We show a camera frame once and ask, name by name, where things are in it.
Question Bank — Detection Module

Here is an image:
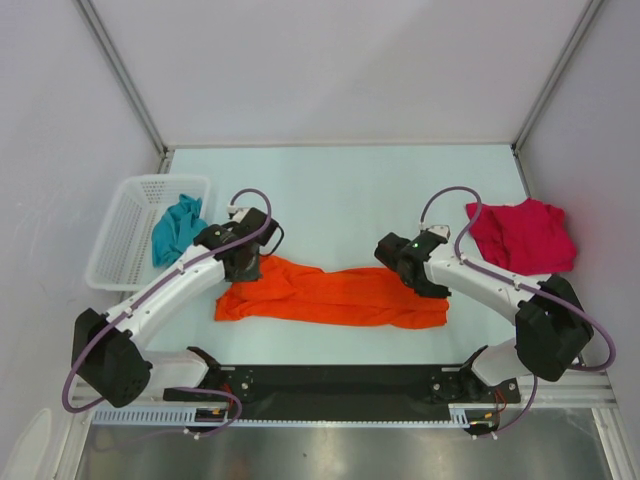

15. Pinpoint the orange t-shirt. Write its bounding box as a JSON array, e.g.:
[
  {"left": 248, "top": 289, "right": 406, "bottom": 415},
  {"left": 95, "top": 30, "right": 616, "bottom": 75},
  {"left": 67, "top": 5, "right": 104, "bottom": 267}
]
[{"left": 214, "top": 256, "right": 449, "bottom": 330}]

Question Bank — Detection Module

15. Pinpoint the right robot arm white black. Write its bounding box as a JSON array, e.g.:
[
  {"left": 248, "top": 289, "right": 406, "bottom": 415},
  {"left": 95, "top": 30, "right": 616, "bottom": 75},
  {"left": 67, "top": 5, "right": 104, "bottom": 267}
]
[{"left": 374, "top": 229, "right": 594, "bottom": 401}]

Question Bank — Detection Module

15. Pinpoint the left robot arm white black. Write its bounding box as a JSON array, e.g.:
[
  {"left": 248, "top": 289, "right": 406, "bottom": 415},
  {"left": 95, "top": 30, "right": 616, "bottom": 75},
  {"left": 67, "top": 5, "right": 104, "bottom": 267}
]
[{"left": 72, "top": 207, "right": 284, "bottom": 408}]

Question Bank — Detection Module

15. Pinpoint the teal t-shirt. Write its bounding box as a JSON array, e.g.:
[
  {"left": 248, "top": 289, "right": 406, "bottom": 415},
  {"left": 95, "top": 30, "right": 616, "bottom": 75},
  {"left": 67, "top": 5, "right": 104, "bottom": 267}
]
[{"left": 151, "top": 194, "right": 208, "bottom": 268}]

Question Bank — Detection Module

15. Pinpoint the white plastic basket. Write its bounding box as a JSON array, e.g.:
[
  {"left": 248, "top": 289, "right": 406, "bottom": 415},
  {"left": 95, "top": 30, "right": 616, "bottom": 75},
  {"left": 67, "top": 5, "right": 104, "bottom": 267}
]
[{"left": 85, "top": 174, "right": 210, "bottom": 292}]

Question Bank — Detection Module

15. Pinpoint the magenta folded t-shirt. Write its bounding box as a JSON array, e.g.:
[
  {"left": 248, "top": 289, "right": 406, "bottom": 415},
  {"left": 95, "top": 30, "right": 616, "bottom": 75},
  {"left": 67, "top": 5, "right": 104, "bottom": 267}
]
[{"left": 465, "top": 199, "right": 577, "bottom": 276}]

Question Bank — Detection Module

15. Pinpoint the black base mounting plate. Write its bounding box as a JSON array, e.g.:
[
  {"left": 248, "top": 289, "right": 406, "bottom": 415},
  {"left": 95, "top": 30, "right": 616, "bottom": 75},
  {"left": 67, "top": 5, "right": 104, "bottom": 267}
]
[{"left": 164, "top": 364, "right": 521, "bottom": 422}]

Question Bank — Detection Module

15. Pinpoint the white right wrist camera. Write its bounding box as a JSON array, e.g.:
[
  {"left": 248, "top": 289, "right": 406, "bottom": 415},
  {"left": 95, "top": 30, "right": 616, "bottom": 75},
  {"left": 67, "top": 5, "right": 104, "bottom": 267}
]
[{"left": 425, "top": 225, "right": 451, "bottom": 241}]

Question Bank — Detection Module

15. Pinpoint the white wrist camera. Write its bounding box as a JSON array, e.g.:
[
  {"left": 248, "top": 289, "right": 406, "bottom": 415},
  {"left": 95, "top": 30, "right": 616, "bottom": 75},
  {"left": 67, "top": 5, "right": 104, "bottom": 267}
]
[
  {"left": 227, "top": 204, "right": 251, "bottom": 223},
  {"left": 425, "top": 225, "right": 451, "bottom": 241}
]

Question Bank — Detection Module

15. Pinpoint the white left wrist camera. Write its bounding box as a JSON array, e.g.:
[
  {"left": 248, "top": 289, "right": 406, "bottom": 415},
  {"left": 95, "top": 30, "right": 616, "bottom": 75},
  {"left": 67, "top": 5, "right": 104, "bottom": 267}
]
[{"left": 227, "top": 204, "right": 251, "bottom": 223}]

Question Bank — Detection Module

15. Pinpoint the white slotted cable duct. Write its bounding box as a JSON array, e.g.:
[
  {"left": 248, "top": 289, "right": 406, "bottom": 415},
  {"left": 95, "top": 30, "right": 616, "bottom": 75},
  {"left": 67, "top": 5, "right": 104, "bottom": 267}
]
[{"left": 92, "top": 406, "right": 470, "bottom": 429}]

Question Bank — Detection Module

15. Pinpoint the aluminium frame rail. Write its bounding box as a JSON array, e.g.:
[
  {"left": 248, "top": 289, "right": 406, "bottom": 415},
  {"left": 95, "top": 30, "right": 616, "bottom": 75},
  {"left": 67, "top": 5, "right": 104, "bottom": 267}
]
[{"left": 63, "top": 370, "right": 610, "bottom": 409}]

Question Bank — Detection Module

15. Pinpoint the left corner frame post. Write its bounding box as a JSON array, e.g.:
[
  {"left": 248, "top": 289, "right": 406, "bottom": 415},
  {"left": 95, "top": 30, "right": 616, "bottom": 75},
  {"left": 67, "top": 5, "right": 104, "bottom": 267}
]
[{"left": 72, "top": 0, "right": 168, "bottom": 159}]

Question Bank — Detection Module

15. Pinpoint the corner frame post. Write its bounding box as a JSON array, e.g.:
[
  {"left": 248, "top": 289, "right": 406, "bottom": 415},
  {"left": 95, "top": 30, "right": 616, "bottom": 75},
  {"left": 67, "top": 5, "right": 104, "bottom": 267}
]
[
  {"left": 512, "top": 0, "right": 606, "bottom": 151},
  {"left": 72, "top": 0, "right": 168, "bottom": 159}
]

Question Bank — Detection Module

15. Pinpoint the right corner frame post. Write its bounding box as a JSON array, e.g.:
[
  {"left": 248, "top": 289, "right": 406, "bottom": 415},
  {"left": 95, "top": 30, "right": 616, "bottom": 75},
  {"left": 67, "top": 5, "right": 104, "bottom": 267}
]
[{"left": 512, "top": 0, "right": 606, "bottom": 151}]

